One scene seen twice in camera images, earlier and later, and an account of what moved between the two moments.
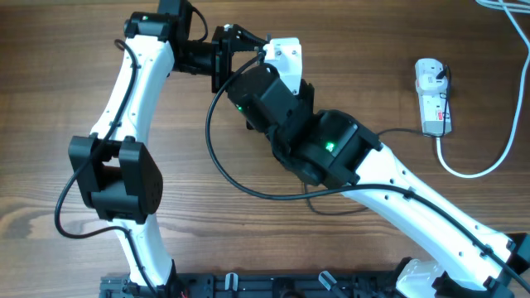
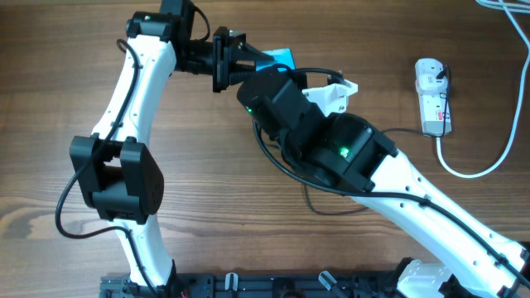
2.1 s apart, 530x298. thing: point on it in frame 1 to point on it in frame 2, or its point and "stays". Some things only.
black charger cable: (445, 70) stays
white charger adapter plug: (431, 82) stays
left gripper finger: (248, 41) to (249, 53)
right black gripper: (306, 93) stays
